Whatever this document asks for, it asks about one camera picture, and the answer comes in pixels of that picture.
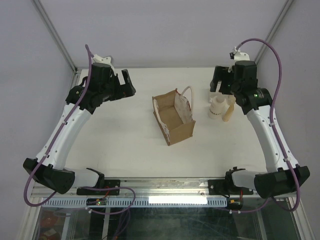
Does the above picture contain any aluminium corner post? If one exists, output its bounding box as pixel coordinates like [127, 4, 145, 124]
[31, 0, 78, 74]
[254, 0, 295, 65]

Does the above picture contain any left aluminium corner post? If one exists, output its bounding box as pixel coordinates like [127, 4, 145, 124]
[31, 0, 78, 74]

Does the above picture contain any white cream jar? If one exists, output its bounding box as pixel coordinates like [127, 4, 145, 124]
[208, 95, 227, 119]

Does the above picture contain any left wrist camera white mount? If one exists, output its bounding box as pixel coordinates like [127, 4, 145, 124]
[90, 53, 118, 76]

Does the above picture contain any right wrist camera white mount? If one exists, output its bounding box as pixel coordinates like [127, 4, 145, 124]
[229, 46, 250, 62]

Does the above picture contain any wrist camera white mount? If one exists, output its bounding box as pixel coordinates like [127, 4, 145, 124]
[229, 46, 250, 62]
[90, 53, 118, 76]

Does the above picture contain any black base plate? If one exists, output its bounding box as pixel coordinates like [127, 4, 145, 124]
[76, 178, 121, 197]
[207, 179, 254, 196]

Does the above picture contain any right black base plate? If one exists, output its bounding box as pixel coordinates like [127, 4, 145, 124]
[207, 179, 254, 196]

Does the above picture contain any aluminium rail frame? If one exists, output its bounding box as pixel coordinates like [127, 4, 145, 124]
[31, 176, 300, 201]

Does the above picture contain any right aluminium corner post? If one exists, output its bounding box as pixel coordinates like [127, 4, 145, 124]
[254, 0, 295, 65]

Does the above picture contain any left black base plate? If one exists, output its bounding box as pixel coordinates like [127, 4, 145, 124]
[76, 178, 121, 197]

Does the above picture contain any grey slotted cable duct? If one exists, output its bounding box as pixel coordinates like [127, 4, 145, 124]
[44, 195, 228, 208]

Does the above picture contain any clear square bottle dark cap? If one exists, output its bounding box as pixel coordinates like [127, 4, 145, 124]
[208, 89, 221, 103]

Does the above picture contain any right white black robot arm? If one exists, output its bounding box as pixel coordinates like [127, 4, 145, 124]
[210, 60, 310, 199]

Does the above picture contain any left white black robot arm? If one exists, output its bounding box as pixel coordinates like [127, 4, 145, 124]
[23, 62, 136, 195]

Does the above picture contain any beige sachet packet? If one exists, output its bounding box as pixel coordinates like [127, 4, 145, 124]
[222, 95, 236, 122]

